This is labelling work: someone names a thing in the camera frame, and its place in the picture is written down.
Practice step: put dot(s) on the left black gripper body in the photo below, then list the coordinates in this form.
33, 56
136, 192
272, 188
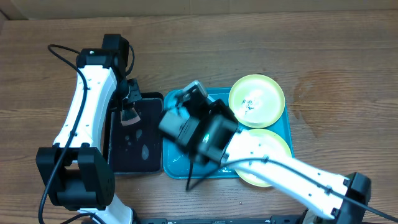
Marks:
129, 93

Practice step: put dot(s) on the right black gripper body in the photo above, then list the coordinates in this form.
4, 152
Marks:
204, 149

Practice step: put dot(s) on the orange green sponge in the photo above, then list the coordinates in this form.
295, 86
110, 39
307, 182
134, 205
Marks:
129, 117

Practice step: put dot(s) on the yellow-green plate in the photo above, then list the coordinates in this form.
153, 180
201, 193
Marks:
271, 140
257, 101

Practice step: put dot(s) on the light blue plate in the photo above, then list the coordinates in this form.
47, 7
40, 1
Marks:
180, 105

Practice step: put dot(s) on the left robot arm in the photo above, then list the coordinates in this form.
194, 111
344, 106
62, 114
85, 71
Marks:
75, 173

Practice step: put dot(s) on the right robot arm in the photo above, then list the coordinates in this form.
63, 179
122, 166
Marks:
328, 197

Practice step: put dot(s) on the black water tray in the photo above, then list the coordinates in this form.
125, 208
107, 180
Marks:
135, 149

